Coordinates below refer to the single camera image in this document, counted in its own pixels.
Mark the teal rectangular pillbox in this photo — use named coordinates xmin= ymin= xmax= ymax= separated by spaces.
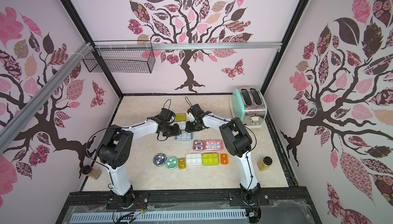
xmin=175 ymin=131 xmax=193 ymax=141

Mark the magenta small pillbox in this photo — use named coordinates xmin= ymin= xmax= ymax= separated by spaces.
xmin=192 ymin=140 xmax=205 ymax=151

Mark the pink rectangular pillbox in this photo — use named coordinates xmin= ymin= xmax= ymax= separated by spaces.
xmin=204 ymin=140 xmax=223 ymax=151

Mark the navy round pillbox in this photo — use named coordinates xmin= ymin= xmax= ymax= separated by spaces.
xmin=153 ymin=153 xmax=167 ymax=167

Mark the green round pillbox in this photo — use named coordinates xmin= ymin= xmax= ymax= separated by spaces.
xmin=165 ymin=156 xmax=179 ymax=170

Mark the white square pillbox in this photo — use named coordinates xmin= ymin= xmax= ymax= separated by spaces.
xmin=185 ymin=153 xmax=202 ymax=167

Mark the lime green square pillbox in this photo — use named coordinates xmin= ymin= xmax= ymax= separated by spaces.
xmin=202 ymin=153 xmax=220 ymax=166

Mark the yellow small pillbox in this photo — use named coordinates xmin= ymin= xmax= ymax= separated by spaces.
xmin=178 ymin=157 xmax=186 ymax=170

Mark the orange two-cell pillbox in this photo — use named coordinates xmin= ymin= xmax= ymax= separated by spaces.
xmin=220 ymin=153 xmax=228 ymax=165

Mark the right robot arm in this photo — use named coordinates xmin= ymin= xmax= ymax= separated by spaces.
xmin=185 ymin=104 xmax=261 ymax=198

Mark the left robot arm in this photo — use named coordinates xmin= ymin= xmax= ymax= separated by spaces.
xmin=97 ymin=108 xmax=181 ymax=201

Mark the mint green toaster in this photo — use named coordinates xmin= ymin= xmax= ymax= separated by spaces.
xmin=230 ymin=86 xmax=267 ymax=129

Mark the yellow jar black lid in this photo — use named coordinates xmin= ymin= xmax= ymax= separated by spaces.
xmin=257 ymin=156 xmax=273 ymax=171

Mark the brown lidded jar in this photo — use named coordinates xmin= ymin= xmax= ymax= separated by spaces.
xmin=81 ymin=165 xmax=102 ymax=180

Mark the black wire basket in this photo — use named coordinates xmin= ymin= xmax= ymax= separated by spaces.
xmin=84 ymin=40 xmax=156 ymax=74

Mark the aluminium rail bar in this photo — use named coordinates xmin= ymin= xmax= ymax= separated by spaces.
xmin=94 ymin=42 xmax=282 ymax=51

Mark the white cable duct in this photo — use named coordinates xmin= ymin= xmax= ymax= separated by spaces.
xmin=66 ymin=209 xmax=248 ymax=224

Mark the left aluminium rail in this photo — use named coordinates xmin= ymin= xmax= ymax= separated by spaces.
xmin=1 ymin=42 xmax=92 ymax=153

